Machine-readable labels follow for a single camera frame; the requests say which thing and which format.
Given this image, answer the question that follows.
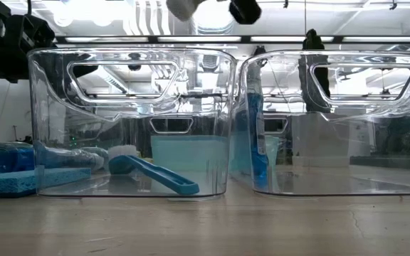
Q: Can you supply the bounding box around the teal dish brush white head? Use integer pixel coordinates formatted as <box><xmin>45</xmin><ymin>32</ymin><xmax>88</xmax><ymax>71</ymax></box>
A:
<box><xmin>107</xmin><ymin>144</ymin><xmax>201</xmax><ymax>196</ymax></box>

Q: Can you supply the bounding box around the clear plastic bin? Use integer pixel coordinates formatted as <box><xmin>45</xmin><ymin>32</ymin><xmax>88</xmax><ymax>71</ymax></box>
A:
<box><xmin>238</xmin><ymin>49</ymin><xmax>410</xmax><ymax>197</ymax></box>
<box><xmin>26</xmin><ymin>47</ymin><xmax>238</xmax><ymax>198</ymax></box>

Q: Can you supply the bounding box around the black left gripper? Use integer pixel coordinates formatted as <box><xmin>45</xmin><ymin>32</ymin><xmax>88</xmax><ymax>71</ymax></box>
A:
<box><xmin>0</xmin><ymin>14</ymin><xmax>100</xmax><ymax>83</ymax></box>

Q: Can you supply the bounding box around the black metal table frame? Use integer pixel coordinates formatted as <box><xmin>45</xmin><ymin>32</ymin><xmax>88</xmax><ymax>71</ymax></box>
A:
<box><xmin>53</xmin><ymin>34</ymin><xmax>410</xmax><ymax>46</ymax></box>

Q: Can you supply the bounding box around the blue dish soap bottle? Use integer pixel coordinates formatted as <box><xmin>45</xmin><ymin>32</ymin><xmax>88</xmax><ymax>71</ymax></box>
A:
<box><xmin>243</xmin><ymin>63</ymin><xmax>272</xmax><ymax>191</ymax></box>
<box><xmin>0</xmin><ymin>141</ymin><xmax>106</xmax><ymax>176</ymax></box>

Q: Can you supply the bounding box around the green translucent plastic tray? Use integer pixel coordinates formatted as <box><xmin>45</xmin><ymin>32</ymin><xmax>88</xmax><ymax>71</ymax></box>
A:
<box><xmin>150</xmin><ymin>134</ymin><xmax>280</xmax><ymax>186</ymax></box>

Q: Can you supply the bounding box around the light blue sponge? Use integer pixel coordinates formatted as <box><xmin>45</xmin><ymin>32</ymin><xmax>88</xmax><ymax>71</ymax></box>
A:
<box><xmin>0</xmin><ymin>166</ymin><xmax>93</xmax><ymax>199</ymax></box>

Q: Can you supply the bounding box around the lime green dish brush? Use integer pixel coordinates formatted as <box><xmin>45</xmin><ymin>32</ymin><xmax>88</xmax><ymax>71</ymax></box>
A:
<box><xmin>165</xmin><ymin>0</ymin><xmax>206</xmax><ymax>22</ymax></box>

